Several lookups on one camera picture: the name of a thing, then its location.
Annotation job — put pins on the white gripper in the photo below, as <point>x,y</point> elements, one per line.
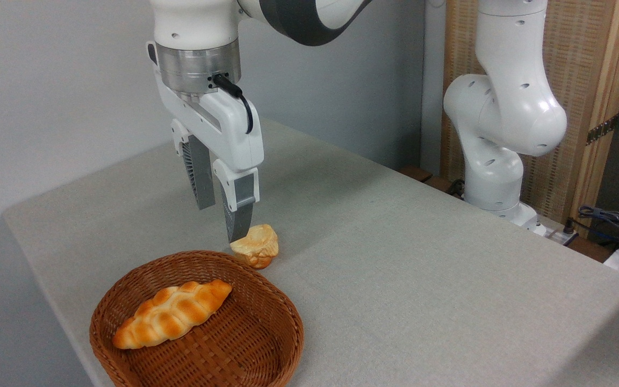
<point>222,128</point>

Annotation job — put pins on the long braided bread loaf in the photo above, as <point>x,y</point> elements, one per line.
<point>172,314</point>

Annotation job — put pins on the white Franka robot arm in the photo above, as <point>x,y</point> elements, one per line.
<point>503,107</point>

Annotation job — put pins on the small round bread bun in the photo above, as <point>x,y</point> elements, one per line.
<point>257,245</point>

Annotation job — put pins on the brown wicker basket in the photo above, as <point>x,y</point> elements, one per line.
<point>223,349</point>

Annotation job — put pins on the wooden base blocks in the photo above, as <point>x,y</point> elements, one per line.
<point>419,174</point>

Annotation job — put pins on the grey tablecloth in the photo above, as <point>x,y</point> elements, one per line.
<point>422,279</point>

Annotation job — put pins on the metal screen hinge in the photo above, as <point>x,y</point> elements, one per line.
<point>602,129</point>

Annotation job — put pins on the woven screen with wooden frame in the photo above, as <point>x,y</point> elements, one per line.
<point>583,64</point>

